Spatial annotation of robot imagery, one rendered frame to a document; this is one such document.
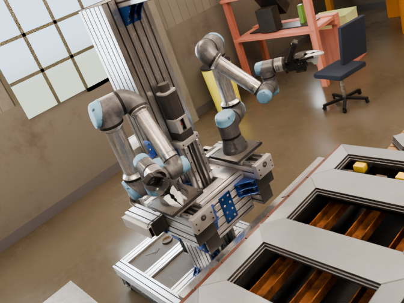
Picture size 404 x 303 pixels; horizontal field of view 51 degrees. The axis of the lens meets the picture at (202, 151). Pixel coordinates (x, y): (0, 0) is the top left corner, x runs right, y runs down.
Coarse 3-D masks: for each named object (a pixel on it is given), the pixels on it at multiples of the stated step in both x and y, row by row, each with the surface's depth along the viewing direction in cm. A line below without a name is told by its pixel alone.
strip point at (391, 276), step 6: (402, 252) 162; (402, 258) 160; (396, 264) 158; (402, 264) 158; (390, 270) 157; (396, 270) 156; (402, 270) 155; (390, 276) 155; (396, 276) 154; (402, 276) 153; (384, 282) 153
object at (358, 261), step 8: (360, 248) 171; (368, 248) 170; (376, 248) 168; (352, 256) 169; (360, 256) 168; (368, 256) 166; (344, 264) 167; (352, 264) 166; (360, 264) 164; (352, 272) 162; (360, 272) 161
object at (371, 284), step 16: (352, 160) 233; (368, 160) 227; (384, 160) 220; (320, 192) 216; (336, 192) 209; (304, 208) 211; (384, 208) 191; (400, 208) 185; (256, 256) 191; (288, 256) 184; (304, 256) 178; (240, 272) 186; (336, 272) 167; (368, 288) 157
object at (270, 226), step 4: (276, 220) 205; (280, 220) 204; (268, 224) 204; (272, 224) 203; (276, 224) 202; (264, 228) 203; (268, 228) 202; (272, 228) 200; (260, 232) 201; (264, 232) 200; (268, 232) 199; (264, 236) 198
